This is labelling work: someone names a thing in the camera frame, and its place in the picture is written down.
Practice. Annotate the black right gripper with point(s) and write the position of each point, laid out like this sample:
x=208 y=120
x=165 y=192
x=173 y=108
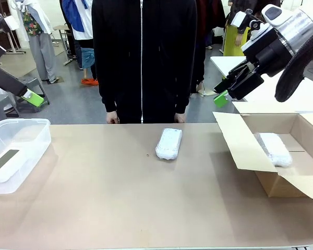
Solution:
x=274 y=57

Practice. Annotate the bubble-wrapped clock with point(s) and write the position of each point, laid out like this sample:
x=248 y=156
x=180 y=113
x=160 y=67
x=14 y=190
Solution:
x=169 y=143
x=275 y=148

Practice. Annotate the unwrapped white digital clock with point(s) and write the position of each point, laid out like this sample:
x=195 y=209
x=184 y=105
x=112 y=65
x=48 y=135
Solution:
x=5 y=164

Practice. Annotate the bubble-wrapped clock, printed label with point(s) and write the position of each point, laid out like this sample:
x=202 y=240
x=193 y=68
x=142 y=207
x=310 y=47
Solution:
x=169 y=143

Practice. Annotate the person's left hand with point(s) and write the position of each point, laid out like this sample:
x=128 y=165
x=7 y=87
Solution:
x=180 y=118

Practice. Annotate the person's right hand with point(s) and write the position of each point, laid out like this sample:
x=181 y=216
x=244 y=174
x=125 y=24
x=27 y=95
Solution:
x=112 y=117

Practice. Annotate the grey plastic stool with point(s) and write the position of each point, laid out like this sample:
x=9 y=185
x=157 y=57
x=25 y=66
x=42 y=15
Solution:
x=34 y=83

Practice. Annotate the white side table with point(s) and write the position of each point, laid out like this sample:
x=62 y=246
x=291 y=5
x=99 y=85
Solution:
x=263 y=93

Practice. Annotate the mannequin in yellow skirt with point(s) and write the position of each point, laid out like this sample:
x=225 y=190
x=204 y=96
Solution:
x=232 y=47

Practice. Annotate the white desk with metal legs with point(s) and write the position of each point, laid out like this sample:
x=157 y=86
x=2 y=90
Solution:
x=13 y=44

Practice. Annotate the mannequin floral shirt grey trousers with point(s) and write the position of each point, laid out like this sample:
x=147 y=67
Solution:
x=44 y=52

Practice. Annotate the person in blue jeans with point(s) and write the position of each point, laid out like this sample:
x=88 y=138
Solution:
x=209 y=39

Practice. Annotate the clear plastic storage container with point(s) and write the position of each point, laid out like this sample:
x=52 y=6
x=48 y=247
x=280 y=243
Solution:
x=36 y=135

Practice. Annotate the brown cardboard box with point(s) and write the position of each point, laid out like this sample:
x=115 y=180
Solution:
x=250 y=145

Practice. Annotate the mannequin in dark red clothing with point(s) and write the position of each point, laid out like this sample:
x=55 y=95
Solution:
x=211 y=13

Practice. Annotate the small grey-legged table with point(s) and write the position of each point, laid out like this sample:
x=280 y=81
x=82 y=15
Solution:
x=65 y=34

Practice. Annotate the orange shoes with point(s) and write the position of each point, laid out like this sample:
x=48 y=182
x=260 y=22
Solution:
x=90 y=81

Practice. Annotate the mannequin blue white jacket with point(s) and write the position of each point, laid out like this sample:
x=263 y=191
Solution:
x=81 y=23

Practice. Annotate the person in black zip hoodie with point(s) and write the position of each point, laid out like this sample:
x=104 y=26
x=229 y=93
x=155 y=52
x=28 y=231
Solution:
x=125 y=52

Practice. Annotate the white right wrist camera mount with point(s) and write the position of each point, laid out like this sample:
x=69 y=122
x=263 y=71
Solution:
x=260 y=39

